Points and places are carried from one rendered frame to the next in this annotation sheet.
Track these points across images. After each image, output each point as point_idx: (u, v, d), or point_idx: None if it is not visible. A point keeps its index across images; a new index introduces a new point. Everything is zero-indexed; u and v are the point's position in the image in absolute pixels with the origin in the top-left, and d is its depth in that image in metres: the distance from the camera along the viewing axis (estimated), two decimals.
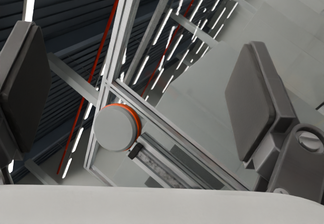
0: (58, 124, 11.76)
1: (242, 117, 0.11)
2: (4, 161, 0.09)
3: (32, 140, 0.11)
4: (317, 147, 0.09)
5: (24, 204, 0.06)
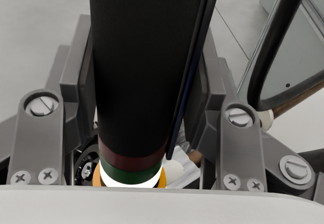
0: None
1: (188, 99, 0.11)
2: (75, 142, 0.10)
3: (92, 126, 0.11)
4: (247, 121, 0.09)
5: (24, 204, 0.06)
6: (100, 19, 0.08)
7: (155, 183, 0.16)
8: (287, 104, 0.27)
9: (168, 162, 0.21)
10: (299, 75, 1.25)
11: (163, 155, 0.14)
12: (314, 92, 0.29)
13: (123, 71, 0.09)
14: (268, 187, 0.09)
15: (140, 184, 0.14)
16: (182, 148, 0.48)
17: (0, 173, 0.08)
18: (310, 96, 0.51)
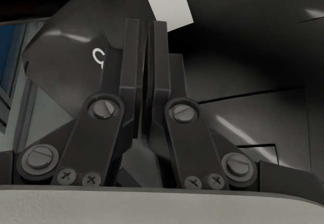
0: None
1: (143, 96, 0.11)
2: (128, 144, 0.10)
3: (137, 128, 0.11)
4: (192, 115, 0.09)
5: (24, 204, 0.06)
6: None
7: None
8: None
9: None
10: None
11: None
12: None
13: None
14: (216, 190, 0.09)
15: None
16: None
17: (62, 180, 0.08)
18: None
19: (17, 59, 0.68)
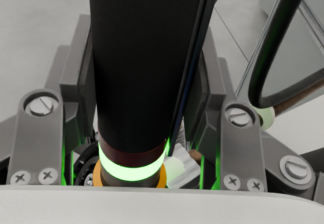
0: None
1: (188, 99, 0.11)
2: (75, 142, 0.10)
3: (92, 126, 0.11)
4: (247, 121, 0.09)
5: (24, 204, 0.06)
6: (99, 10, 0.08)
7: (156, 179, 0.16)
8: (289, 101, 0.27)
9: (168, 159, 0.21)
10: (296, 79, 1.27)
11: (163, 151, 0.14)
12: (316, 89, 0.29)
13: (123, 63, 0.09)
14: (268, 187, 0.09)
15: (141, 180, 0.14)
16: None
17: (0, 173, 0.08)
18: (303, 107, 0.53)
19: None
